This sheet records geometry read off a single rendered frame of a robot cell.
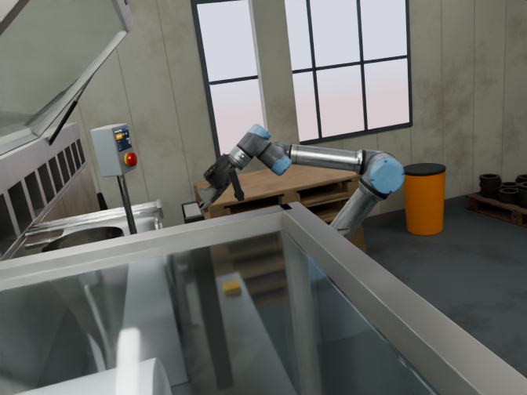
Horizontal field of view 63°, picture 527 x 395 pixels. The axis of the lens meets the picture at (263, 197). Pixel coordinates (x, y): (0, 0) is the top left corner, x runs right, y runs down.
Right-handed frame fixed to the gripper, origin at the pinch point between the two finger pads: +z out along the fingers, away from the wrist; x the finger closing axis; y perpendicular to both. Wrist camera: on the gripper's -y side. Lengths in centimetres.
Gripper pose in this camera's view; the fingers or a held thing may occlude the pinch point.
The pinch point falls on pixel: (203, 207)
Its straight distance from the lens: 155.5
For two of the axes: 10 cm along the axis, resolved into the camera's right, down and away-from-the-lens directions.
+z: -6.5, 7.6, 0.2
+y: -7.2, -6.1, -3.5
